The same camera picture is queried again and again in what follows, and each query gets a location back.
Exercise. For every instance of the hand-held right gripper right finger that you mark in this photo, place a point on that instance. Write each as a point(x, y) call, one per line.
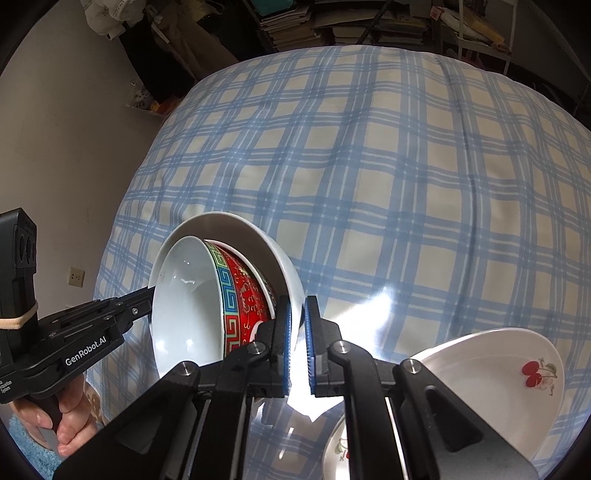
point(310, 346)

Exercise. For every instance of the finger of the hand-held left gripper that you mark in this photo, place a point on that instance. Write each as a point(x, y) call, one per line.
point(134, 307)

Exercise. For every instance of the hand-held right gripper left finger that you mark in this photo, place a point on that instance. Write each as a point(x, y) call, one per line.
point(286, 350)

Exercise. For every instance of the red patterned bowl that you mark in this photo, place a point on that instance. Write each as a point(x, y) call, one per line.
point(184, 300)

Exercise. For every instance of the red bowl with inner print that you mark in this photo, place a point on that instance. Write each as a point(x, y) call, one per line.
point(271, 295)

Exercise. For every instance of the plain white bowl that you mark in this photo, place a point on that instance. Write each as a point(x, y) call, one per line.
point(281, 267)

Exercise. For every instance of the small cherry print plate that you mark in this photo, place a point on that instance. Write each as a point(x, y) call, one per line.
point(485, 369)

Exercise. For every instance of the person's left hand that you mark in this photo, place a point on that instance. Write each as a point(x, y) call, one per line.
point(76, 415)

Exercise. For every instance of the blue fluffy cloth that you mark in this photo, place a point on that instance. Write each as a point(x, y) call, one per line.
point(27, 461)

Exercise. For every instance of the blue plaid cloth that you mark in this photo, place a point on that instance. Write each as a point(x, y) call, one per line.
point(369, 184)

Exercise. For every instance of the clear plastic bag with items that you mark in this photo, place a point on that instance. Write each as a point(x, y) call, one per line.
point(147, 99)

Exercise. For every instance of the dark hanging clothes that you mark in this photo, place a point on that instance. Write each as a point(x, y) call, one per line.
point(147, 60)

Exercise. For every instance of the beige trousers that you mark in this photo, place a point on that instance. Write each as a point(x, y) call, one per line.
point(203, 46)

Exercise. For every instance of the white puffer jacket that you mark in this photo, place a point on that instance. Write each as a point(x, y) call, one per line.
point(106, 18)

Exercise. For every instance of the stack of books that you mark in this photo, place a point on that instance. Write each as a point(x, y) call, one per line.
point(295, 27)

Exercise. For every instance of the green pole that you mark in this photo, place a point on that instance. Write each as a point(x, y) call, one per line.
point(369, 27)

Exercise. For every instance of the teal shopping bag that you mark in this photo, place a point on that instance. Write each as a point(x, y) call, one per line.
point(272, 4)

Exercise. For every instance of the white trolley cart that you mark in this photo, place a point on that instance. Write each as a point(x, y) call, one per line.
point(461, 27)

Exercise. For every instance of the white wall socket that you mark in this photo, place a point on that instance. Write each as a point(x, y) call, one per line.
point(77, 277)

